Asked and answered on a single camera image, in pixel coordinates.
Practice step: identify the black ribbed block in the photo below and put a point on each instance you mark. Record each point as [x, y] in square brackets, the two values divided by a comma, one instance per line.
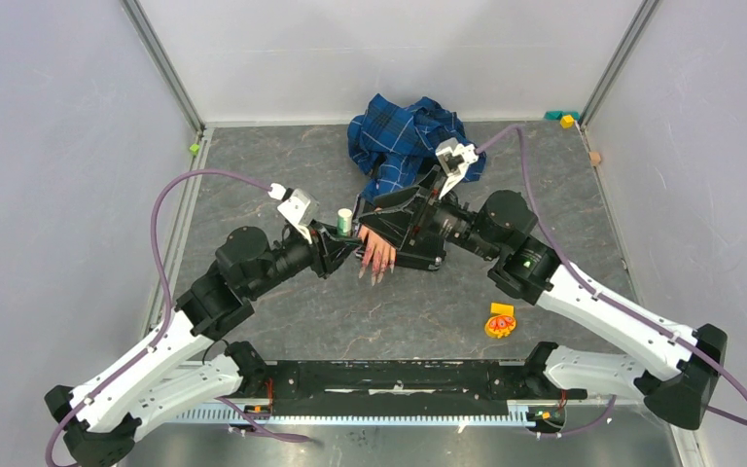
[427, 253]

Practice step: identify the yellow orange toy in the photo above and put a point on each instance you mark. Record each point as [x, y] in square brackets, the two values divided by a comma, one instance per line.
[501, 321]

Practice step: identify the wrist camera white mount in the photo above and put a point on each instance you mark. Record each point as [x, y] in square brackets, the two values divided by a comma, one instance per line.
[297, 207]
[455, 159]

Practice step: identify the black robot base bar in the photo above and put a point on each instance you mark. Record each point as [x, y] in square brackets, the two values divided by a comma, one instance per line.
[394, 387]

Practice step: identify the fake hand with painted nails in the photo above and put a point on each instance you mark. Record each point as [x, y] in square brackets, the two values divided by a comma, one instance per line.
[378, 255]

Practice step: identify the white cap nail polish bottle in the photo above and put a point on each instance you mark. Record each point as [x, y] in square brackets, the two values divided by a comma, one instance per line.
[345, 222]

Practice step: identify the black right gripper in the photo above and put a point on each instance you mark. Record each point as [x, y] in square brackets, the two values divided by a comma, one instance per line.
[400, 208]

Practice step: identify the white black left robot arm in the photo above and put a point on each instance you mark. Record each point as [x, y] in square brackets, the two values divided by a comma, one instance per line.
[101, 420]

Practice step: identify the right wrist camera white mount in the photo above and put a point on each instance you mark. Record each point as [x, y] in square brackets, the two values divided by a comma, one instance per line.
[455, 159]

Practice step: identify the blue plaid shirt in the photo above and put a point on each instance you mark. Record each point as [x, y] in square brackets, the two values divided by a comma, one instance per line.
[394, 145]

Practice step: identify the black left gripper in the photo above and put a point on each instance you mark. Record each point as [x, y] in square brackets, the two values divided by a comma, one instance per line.
[327, 251]

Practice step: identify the yellow cube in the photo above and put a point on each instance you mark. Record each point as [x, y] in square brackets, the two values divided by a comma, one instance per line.
[567, 121]

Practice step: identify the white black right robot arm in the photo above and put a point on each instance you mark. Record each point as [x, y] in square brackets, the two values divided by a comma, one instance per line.
[671, 367]

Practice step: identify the teal block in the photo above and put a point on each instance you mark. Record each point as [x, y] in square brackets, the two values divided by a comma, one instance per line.
[557, 115]

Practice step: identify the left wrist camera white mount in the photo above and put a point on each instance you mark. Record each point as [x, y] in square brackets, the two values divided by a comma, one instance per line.
[297, 207]

